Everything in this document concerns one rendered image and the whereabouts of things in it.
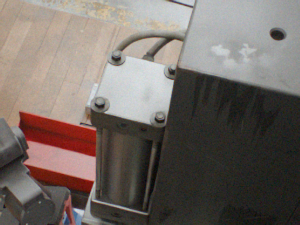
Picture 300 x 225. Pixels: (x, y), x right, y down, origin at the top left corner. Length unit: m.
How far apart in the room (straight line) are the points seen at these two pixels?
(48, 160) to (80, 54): 0.29
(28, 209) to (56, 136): 0.44
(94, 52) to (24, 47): 0.16
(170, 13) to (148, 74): 2.11
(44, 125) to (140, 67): 0.66
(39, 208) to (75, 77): 0.56
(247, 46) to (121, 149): 0.25
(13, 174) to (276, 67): 0.54
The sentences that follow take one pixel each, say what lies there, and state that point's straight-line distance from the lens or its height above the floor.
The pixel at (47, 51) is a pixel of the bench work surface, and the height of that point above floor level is 0.90.
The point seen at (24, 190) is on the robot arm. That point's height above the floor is 1.22.
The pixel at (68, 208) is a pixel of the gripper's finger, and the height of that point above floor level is 1.05.
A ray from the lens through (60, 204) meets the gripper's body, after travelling 1.13.
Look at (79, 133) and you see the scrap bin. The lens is 1.40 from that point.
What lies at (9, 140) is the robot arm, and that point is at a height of 1.25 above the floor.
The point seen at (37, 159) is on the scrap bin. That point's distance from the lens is 1.40.
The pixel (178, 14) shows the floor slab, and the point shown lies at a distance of 2.87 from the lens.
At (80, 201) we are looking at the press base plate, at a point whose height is 0.90.
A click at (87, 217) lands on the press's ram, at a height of 1.18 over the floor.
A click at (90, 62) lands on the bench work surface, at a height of 0.90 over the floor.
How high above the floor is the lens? 2.13
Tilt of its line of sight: 56 degrees down
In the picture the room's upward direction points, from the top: 8 degrees clockwise
